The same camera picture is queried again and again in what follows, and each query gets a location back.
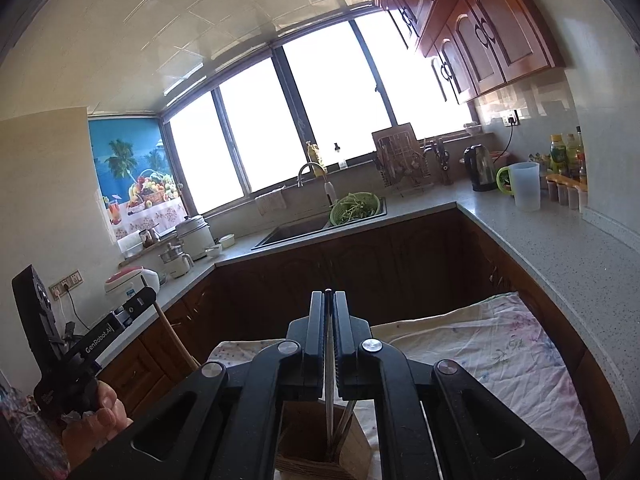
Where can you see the yellow label bottle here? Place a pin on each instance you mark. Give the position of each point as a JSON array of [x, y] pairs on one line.
[[572, 157]]

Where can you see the wooden utensil holder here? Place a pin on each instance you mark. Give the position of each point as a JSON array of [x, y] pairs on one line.
[[300, 440]]

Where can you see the wooden wall cabinets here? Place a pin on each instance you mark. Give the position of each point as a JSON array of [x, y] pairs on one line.
[[500, 35]]

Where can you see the wooden base cabinets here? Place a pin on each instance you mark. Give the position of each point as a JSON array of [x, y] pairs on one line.
[[350, 270]]

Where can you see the white plastic pitcher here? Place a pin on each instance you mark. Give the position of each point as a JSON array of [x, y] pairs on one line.
[[525, 187]]

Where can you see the small dark cap bottle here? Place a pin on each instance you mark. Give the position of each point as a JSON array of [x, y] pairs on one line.
[[341, 160]]

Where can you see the sauce bottles and spice jars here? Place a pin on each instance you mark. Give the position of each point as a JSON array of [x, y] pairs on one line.
[[565, 195]]

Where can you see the wooden cutting board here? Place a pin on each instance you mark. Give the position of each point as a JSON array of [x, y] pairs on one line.
[[395, 135]]

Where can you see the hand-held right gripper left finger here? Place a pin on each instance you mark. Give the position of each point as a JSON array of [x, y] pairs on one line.
[[320, 350]]

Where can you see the white dotted tablecloth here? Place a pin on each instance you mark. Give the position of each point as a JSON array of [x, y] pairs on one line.
[[475, 350]]

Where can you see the thin metal chopstick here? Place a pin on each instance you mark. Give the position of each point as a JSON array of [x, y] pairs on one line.
[[340, 430], [329, 410]]

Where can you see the kitchen faucet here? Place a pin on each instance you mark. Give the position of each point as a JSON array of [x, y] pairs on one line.
[[328, 191]]

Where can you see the yellow dish soap bottle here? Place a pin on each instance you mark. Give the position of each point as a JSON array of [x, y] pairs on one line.
[[314, 155]]

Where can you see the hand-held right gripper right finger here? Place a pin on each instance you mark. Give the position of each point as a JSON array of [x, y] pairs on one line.
[[339, 350]]

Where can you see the white rice cooker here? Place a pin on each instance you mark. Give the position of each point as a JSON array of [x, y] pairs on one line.
[[130, 280]]

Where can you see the small white electric kettle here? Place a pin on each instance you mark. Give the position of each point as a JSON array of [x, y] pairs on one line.
[[175, 262]]

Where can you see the green label bottle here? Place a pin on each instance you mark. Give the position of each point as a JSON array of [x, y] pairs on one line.
[[558, 157]]

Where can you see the metal dish rack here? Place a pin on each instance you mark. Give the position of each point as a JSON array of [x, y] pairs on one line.
[[400, 165]]

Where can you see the knife and scissors holder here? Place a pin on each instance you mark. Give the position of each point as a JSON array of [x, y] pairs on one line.
[[444, 167]]

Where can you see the white dishcloth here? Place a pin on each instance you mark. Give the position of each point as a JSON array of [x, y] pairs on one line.
[[271, 201]]

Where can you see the white wall outlet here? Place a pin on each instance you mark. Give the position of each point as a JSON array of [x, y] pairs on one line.
[[510, 119]]

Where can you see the kitchen sink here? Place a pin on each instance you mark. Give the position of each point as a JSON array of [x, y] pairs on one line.
[[290, 232]]

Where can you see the green cup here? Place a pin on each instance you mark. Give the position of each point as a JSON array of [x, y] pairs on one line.
[[504, 180]]

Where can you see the dark electric kettle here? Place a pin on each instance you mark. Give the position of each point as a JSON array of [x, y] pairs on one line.
[[480, 170]]

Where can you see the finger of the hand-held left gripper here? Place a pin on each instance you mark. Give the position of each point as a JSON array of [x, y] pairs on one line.
[[140, 300]]

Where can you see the kitchen window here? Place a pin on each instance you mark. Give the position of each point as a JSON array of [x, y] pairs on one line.
[[310, 110]]

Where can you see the person's left hand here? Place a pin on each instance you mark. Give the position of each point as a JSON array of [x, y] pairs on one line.
[[95, 430]]

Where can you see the green colander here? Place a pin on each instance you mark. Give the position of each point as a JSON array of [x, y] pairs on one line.
[[352, 210]]

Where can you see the tropical fruit wall poster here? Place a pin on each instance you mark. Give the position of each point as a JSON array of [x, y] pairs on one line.
[[120, 160]]

